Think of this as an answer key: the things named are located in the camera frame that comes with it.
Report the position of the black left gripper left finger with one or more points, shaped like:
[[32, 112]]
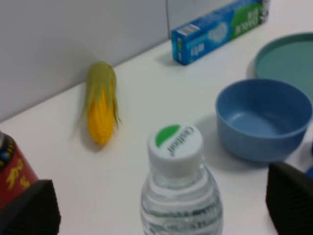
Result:
[[33, 212]]

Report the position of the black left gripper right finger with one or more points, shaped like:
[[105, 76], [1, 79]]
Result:
[[289, 199]]

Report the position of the clear water bottle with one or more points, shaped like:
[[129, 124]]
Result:
[[180, 195]]

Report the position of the red soda can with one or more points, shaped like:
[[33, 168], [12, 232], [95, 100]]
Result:
[[16, 174]]

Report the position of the blue plastic bowl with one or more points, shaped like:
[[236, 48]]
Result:
[[262, 120]]

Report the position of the teal round plate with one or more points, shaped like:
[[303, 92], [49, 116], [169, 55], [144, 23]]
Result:
[[288, 59]]

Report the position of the yellow corn cob toy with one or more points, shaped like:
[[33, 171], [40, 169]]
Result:
[[100, 103]]

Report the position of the blue toothpaste box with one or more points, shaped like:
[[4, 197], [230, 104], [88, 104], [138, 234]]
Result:
[[197, 38]]

